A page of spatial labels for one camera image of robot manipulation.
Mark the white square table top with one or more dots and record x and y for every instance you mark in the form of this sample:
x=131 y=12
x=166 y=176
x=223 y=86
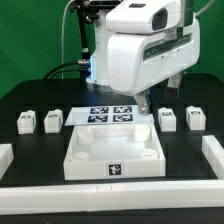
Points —
x=114 y=151

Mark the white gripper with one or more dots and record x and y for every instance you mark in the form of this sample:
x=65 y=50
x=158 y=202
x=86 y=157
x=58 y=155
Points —
x=148 y=45

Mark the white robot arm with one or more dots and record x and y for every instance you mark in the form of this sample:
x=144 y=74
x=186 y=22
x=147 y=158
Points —
x=99 y=73

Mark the white left fence piece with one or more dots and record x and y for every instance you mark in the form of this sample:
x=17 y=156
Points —
x=6 y=158

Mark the white front fence rail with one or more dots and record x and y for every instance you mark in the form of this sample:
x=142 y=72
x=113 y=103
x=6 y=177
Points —
x=114 y=196

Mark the white marker tag sheet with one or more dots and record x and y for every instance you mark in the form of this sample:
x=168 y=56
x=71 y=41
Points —
x=106 y=115

